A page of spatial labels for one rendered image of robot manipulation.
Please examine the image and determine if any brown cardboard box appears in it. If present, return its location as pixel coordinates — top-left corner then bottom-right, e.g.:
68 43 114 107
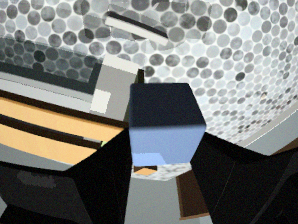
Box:
133 165 158 176

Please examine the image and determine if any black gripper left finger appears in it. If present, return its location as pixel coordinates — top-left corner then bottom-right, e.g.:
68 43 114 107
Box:
0 127 133 224

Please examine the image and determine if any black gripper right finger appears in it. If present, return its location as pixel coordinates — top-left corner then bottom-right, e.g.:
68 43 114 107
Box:
189 132 298 224

